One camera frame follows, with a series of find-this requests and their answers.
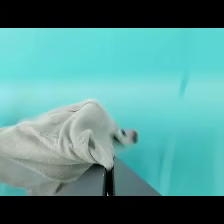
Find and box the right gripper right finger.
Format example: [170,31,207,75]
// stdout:
[111,155,162,197]

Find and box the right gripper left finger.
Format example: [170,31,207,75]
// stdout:
[57,163,108,197]

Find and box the grey T-shirt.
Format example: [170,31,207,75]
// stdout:
[0,98,139,197]

